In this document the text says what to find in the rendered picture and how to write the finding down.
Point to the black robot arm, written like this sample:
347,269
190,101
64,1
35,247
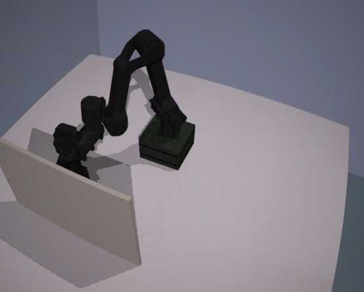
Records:
151,49

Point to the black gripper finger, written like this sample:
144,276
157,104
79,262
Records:
74,168
66,156

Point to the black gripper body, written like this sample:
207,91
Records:
82,141

